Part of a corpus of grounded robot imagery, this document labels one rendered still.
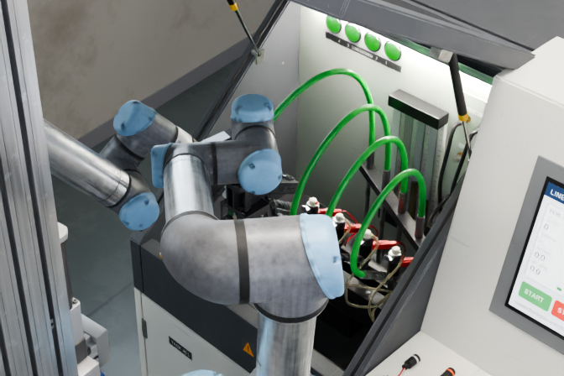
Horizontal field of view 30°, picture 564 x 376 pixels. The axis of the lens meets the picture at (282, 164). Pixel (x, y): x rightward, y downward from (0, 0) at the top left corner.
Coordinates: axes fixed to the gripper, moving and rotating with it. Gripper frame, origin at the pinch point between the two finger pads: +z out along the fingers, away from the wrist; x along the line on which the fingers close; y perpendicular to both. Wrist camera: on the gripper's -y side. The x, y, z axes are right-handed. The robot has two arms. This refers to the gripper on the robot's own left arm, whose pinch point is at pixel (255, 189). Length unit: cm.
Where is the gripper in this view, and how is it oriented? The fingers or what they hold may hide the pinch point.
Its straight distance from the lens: 225.1
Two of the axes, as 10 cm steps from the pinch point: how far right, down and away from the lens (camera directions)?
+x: 4.5, 3.4, -8.3
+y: -5.8, 8.1, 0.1
